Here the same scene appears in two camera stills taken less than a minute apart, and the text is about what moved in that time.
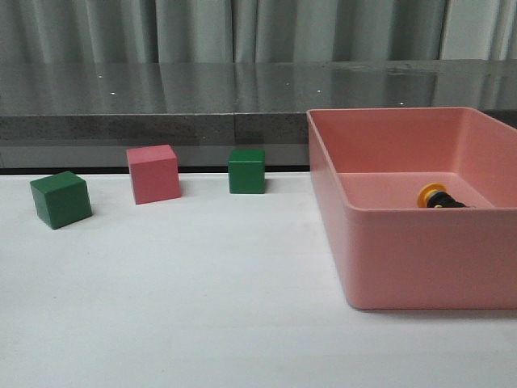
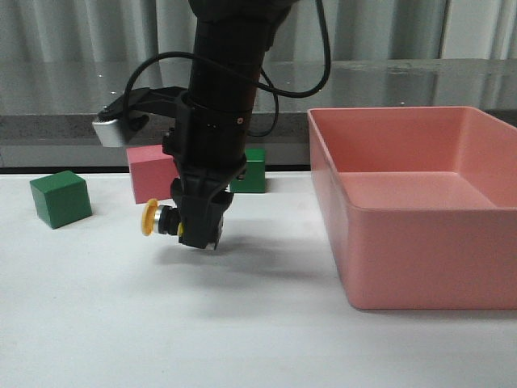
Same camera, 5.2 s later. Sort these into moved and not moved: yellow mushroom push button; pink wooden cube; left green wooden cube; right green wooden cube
Moved: yellow mushroom push button
Not moved: pink wooden cube; right green wooden cube; left green wooden cube
